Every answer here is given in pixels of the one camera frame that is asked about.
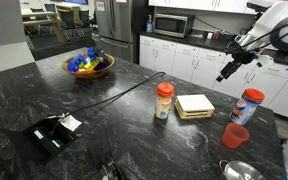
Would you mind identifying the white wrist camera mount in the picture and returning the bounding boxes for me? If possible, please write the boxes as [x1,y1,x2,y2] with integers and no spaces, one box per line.
[255,53,276,68]

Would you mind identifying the blue soap bottle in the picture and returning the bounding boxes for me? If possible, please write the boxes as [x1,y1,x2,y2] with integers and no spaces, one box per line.
[145,13,154,34]

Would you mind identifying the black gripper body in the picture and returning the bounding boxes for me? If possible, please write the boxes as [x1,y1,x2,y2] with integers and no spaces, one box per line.
[225,49,257,72]

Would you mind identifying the black recessed power outlet box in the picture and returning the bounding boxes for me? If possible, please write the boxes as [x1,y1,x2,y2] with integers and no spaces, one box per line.
[0,114,80,164]

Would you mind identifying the long black table cable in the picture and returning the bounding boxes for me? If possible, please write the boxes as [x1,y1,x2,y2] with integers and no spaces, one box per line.
[62,70,167,118]

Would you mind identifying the blue toy block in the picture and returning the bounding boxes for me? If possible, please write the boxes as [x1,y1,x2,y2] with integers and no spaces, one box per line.
[67,54,86,73]
[86,46,98,60]

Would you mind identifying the dark toy block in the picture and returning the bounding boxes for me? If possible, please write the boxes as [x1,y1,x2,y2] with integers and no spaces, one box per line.
[93,59,110,71]

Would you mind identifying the stainless steel refrigerator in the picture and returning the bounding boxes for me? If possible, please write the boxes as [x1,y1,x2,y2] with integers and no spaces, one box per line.
[94,0,135,63]

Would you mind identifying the black office chair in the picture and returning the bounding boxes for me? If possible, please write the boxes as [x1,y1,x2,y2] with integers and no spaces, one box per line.
[58,9,85,38]

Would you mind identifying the yellow toy block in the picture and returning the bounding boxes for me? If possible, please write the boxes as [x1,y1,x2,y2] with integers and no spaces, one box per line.
[78,59,102,72]

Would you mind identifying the long wooden table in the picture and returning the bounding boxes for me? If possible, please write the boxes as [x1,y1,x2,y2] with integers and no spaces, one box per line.
[20,8,66,43]

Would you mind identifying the silver pot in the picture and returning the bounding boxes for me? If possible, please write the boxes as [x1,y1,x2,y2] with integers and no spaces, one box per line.
[218,159,267,180]

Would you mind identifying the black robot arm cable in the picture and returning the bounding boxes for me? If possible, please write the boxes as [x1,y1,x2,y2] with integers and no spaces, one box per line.
[223,16,288,54]

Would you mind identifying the white kitchen cabinets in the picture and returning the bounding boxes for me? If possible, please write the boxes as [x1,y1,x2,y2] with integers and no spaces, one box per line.
[138,34,288,121]
[148,0,262,15]

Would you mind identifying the wooden slat coaster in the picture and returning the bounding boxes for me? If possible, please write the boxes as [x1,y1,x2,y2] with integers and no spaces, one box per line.
[174,99,215,120]

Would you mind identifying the silver microwave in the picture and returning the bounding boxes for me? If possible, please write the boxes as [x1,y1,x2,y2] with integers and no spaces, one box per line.
[153,13,196,39]

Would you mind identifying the blue label bottle orange lid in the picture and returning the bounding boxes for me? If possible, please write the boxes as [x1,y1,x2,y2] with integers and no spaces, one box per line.
[229,87,266,126]

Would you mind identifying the paper notice on refrigerator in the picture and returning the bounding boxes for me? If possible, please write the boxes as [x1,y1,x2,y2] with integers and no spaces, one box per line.
[96,1,106,12]

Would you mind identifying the creamer bottle with orange lid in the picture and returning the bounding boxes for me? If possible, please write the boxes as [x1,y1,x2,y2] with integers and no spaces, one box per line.
[154,82,176,120]

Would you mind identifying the wooden bowl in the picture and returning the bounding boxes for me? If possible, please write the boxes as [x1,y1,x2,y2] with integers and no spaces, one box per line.
[61,53,116,80]

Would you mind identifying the white upper kitchen cabinets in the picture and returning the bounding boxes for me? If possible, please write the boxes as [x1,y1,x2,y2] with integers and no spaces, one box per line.
[148,0,262,15]

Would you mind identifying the white paper tag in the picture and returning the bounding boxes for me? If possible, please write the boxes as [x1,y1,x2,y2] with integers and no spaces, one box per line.
[59,114,83,132]

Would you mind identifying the orange plastic cup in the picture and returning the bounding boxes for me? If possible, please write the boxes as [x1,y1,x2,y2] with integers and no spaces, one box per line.
[221,122,251,150]

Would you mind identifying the stainless steel pot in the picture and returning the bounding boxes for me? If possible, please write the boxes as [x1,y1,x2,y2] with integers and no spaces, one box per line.
[223,160,266,180]

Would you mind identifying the white lower kitchen cabinets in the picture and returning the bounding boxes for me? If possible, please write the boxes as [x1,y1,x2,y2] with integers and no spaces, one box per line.
[138,34,288,121]

